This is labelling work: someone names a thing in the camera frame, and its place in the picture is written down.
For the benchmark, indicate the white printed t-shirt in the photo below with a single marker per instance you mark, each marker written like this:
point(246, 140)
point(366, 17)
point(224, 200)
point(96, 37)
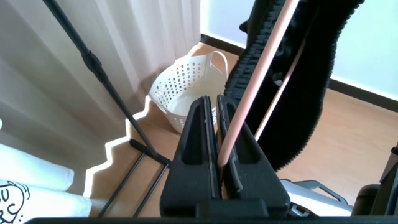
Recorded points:
point(40, 202)

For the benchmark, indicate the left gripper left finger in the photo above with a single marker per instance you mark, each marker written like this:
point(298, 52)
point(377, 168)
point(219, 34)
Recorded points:
point(192, 180)

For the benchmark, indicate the black garment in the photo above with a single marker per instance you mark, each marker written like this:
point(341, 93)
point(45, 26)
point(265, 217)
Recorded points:
point(304, 93)

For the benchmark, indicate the white laundry basket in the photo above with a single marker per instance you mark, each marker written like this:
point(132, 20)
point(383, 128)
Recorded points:
point(180, 87)

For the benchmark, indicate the pink clothes hanger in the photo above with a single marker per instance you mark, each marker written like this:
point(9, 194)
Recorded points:
point(258, 77)

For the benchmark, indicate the black clothes rack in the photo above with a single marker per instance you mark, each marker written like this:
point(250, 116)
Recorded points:
point(93, 65)

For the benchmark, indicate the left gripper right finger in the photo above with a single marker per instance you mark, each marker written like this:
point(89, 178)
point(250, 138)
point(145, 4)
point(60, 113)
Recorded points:
point(261, 186)

